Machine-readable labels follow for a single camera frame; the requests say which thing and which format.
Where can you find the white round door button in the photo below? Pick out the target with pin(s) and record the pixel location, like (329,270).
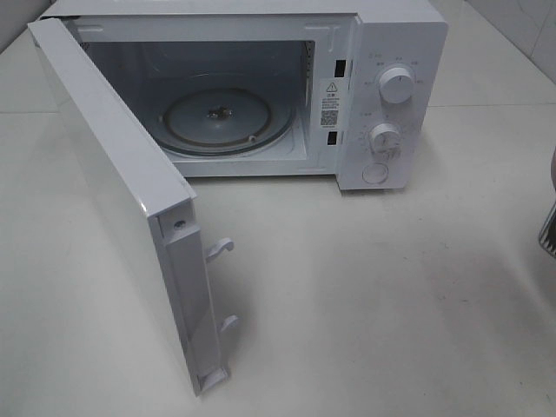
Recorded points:
(375,173)

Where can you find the glass microwave turntable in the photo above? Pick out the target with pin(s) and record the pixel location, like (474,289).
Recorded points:
(223,122)

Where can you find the white microwave door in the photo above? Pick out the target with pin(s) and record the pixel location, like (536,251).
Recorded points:
(145,204)

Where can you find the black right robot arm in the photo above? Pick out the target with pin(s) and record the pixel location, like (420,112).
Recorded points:
(553,169)

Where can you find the white microwave oven body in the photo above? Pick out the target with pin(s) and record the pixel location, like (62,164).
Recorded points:
(154,52)

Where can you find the white timer knob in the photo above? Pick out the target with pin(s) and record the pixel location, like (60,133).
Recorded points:
(384,138)

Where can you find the white warning label sticker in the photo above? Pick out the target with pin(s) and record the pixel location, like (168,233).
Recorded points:
(331,102)

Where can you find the white upper power knob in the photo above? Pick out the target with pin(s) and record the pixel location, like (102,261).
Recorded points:
(396,84)

